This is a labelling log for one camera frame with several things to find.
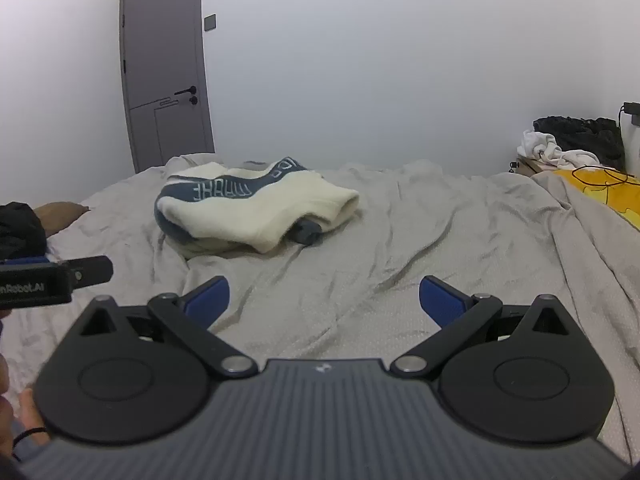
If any grey bed sheet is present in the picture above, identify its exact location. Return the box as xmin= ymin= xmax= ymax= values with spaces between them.
xmin=0 ymin=152 xmax=640 ymax=466

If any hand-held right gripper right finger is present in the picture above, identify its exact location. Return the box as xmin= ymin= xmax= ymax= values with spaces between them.
xmin=391 ymin=276 xmax=584 ymax=379

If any black wrist band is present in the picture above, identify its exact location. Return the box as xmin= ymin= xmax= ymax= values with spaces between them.
xmin=12 ymin=426 xmax=49 ymax=462

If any brown pillow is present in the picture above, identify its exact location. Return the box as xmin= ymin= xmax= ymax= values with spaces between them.
xmin=34 ymin=202 xmax=92 ymax=237

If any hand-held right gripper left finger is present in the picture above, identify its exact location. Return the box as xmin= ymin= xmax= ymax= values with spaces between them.
xmin=69 ymin=276 xmax=258 ymax=378

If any black cloth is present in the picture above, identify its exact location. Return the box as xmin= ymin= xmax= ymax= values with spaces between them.
xmin=0 ymin=202 xmax=49 ymax=262

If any cream and blue sweater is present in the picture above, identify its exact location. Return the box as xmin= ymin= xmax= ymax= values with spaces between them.
xmin=154 ymin=156 xmax=361 ymax=260

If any yellow blanket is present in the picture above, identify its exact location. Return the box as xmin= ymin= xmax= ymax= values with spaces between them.
xmin=550 ymin=168 xmax=640 ymax=232

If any black cable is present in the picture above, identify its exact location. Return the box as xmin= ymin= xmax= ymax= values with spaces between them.
xmin=571 ymin=164 xmax=640 ymax=197

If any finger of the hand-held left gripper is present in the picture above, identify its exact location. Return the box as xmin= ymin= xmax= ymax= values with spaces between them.
xmin=67 ymin=255 xmax=114 ymax=289

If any person's left forearm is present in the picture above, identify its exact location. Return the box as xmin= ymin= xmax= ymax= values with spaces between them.
xmin=0 ymin=354 xmax=52 ymax=448

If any white crumpled cloth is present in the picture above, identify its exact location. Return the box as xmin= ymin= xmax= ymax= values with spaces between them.
xmin=517 ymin=129 xmax=601 ymax=171

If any grey door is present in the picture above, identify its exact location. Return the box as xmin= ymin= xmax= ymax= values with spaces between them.
xmin=119 ymin=0 xmax=216 ymax=174

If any wooden nightstand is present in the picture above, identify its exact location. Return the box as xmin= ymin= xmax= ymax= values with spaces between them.
xmin=509 ymin=156 xmax=552 ymax=177

